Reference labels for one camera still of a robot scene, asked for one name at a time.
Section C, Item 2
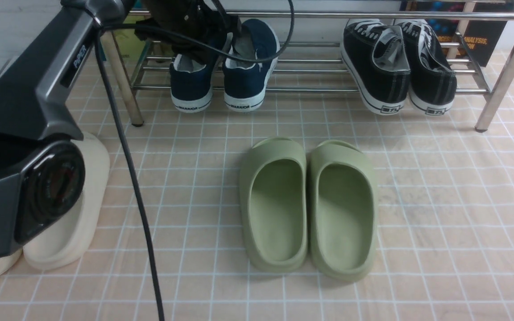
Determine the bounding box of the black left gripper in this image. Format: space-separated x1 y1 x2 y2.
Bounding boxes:
135 0 242 63

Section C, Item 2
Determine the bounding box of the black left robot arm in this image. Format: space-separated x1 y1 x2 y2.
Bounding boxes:
0 0 241 258

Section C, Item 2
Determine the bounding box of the metal shoe rack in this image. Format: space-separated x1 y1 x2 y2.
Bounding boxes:
99 0 514 132

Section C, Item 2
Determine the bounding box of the dark book behind rack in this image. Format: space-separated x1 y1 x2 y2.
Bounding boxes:
400 1 513 67

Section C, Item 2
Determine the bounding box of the left navy canvas sneaker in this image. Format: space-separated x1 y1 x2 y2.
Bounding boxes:
169 51 223 113

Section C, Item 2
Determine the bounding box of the navy canvas sneaker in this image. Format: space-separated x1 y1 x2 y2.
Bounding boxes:
222 19 280 112
169 51 223 113

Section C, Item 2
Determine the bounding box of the right navy canvas sneaker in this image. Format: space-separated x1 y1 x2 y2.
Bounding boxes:
222 19 280 112

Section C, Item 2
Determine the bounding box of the yellow teal mechanical design book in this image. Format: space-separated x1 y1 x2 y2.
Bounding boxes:
113 29 146 62

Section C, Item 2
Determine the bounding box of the left black canvas sneaker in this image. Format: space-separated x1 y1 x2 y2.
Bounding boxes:
340 19 411 116

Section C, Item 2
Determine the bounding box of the black canvas sneaker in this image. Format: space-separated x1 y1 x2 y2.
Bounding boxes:
395 20 457 116
340 19 411 116

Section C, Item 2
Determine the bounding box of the left green foam slipper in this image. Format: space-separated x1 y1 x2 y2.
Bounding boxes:
238 137 307 273

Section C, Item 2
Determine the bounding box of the green foam slipper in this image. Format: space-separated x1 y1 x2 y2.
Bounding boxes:
307 140 379 283
238 137 307 273

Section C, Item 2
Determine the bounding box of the right green foam slipper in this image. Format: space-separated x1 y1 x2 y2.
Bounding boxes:
307 140 379 283

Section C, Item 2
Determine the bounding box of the right black canvas sneaker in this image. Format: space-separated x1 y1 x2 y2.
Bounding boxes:
395 20 457 116

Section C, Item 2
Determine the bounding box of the right cream foam slipper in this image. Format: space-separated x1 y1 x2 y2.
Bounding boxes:
23 132 110 271

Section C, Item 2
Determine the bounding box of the beige grid floor mat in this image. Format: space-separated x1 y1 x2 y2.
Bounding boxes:
0 61 514 321

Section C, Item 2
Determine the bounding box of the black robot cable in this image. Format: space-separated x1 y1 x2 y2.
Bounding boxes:
93 0 295 321

